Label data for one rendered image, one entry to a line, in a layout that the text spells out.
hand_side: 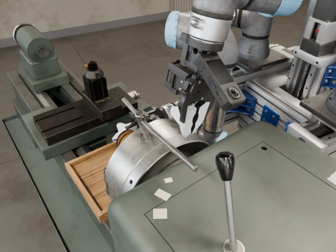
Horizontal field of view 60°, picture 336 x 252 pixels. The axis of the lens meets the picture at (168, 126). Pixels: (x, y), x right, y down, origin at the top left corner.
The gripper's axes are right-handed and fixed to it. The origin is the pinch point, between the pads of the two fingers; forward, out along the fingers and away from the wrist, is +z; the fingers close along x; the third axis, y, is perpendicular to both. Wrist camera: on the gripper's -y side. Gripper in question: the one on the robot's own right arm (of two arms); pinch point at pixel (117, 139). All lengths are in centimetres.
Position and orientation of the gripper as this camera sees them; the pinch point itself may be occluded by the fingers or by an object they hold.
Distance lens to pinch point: 99.2
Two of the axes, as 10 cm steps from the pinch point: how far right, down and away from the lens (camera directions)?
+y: -5.8, -5.1, 6.4
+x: 0.0, -7.9, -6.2
